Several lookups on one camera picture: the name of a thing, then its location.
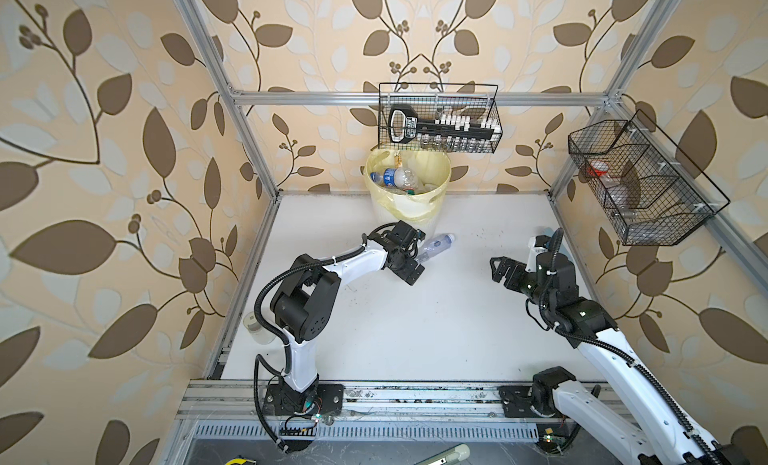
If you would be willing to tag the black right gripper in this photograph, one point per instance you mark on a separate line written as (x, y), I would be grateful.
(518, 268)

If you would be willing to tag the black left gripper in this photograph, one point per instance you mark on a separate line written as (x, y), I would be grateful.
(406, 273)

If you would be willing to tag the clear bottle blue label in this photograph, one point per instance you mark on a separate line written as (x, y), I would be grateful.
(401, 178)

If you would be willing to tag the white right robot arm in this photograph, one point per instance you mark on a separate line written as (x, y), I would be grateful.
(659, 430)

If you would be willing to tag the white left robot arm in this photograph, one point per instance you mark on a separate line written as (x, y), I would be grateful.
(296, 306)

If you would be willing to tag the white ribbed trash bin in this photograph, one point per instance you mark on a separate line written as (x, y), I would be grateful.
(420, 211)

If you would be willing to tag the yellow bin liner bag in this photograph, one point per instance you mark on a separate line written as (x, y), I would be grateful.
(432, 168)

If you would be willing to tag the red capped jar in basket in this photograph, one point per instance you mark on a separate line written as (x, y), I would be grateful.
(596, 169)

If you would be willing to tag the black wire basket back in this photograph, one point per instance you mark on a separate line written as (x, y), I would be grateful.
(478, 101)

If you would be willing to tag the black wire basket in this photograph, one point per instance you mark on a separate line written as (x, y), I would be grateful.
(656, 193)
(478, 101)

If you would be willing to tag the black wire basket right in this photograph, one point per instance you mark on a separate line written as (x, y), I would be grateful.
(656, 193)

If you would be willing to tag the metal base rail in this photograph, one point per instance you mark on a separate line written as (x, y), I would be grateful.
(367, 400)

